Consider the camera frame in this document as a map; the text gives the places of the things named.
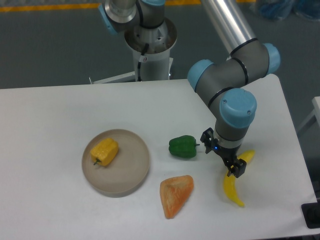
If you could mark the black device at table edge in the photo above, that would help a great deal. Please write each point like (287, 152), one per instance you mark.
(311, 214)

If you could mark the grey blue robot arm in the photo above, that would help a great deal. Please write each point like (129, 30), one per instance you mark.
(220, 86)

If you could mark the green bell pepper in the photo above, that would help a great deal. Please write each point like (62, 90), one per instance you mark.
(183, 147)

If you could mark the yellow bell pepper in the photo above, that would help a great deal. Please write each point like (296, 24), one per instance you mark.
(104, 152)

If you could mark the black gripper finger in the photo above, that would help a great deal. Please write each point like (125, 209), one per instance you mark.
(207, 138)
(236, 167)

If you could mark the blue plastic bag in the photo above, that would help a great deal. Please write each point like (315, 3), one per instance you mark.
(278, 10)

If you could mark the beige round plate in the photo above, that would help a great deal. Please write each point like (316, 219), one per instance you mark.
(126, 172)

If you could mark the orange triangular bread slice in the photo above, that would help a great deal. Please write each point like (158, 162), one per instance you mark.
(174, 192)

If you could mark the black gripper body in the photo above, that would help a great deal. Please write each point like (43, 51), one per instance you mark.
(228, 155)

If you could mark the white furniture at right edge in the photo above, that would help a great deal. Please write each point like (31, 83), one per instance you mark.
(312, 118)

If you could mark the yellow banana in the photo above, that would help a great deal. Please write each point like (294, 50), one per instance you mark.
(229, 181)

